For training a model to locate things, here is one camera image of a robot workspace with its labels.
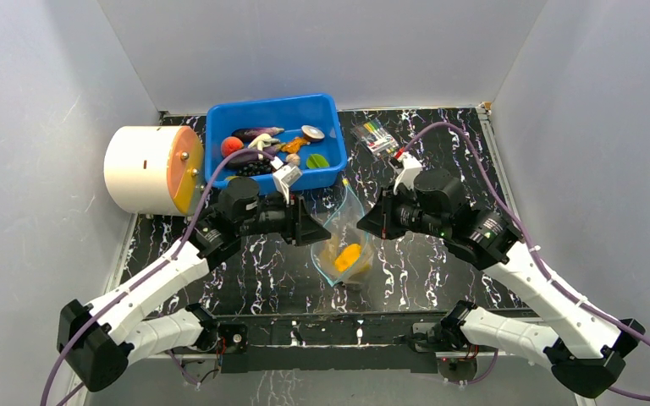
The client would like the orange starfish cookie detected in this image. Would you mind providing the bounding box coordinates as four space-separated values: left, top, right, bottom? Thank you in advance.
280 137 311 154

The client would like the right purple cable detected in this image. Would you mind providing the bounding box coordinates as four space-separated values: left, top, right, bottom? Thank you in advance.
394 121 650 403

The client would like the round white brown slice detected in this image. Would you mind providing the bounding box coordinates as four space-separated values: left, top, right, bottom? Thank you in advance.
301 125 325 143

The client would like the white garlic mushroom toy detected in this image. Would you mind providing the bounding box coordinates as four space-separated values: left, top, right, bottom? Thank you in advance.
248 133 281 151

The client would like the yellow bell pepper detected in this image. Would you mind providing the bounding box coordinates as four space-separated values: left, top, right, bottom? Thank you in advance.
333 244 362 273

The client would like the blue plastic bin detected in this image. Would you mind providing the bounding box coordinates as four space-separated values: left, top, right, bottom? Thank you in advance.
202 93 348 192

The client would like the purple eggplant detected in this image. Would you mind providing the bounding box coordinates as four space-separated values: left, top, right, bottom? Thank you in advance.
225 145 281 170

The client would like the small beige mushroom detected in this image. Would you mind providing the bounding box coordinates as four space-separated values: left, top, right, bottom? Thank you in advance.
285 153 301 167

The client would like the green leaf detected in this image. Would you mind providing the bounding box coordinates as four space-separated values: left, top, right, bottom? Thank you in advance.
306 153 330 170

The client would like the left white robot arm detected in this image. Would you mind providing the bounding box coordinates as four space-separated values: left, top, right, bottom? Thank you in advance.
56 178 331 392

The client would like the clear zip top bag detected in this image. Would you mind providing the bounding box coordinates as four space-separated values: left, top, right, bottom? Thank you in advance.
311 178 374 288

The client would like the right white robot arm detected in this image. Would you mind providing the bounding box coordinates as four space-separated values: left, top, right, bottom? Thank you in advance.
357 169 644 398

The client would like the orange peach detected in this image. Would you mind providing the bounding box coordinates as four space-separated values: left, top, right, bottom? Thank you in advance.
220 136 244 158

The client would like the black grape bunch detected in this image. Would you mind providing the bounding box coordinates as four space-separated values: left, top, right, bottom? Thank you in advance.
235 159 274 177

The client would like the pack of coloured markers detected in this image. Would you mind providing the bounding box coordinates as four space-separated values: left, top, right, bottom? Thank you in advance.
352 119 399 158

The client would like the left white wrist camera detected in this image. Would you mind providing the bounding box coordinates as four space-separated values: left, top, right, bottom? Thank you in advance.
270 157 302 206

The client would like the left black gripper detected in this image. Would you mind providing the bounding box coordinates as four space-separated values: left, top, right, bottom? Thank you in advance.
238 190 331 246

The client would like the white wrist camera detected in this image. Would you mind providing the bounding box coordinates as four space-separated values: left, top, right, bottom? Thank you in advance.
389 149 422 195
270 157 302 206

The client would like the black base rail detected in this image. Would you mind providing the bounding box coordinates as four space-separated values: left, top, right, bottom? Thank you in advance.
218 311 476 374

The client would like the white cylinder container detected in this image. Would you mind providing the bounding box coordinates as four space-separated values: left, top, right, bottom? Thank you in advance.
103 126 205 217

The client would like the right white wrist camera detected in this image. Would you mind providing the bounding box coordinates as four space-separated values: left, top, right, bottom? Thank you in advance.
389 149 422 195

